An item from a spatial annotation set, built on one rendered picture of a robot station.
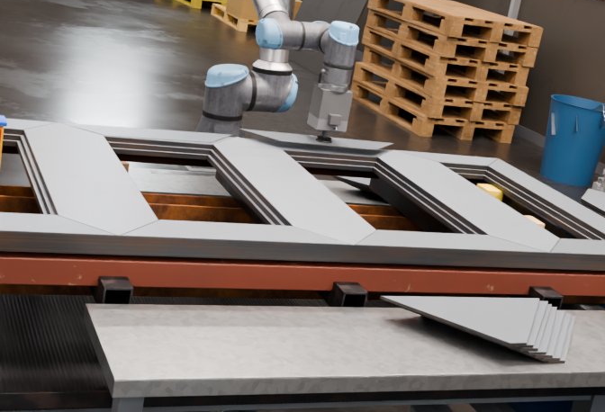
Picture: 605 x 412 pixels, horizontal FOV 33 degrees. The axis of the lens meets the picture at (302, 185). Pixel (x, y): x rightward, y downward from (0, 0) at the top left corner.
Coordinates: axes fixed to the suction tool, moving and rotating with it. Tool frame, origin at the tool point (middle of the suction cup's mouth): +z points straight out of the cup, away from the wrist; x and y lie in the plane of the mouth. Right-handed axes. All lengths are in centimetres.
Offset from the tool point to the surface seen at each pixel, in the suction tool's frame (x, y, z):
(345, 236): -65, -24, 1
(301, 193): -40.2, -22.8, 0.6
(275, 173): -25.8, -23.3, 0.6
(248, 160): -16.8, -26.4, 0.6
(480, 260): -71, 4, 3
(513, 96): 372, 327, 50
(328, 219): -56, -23, 1
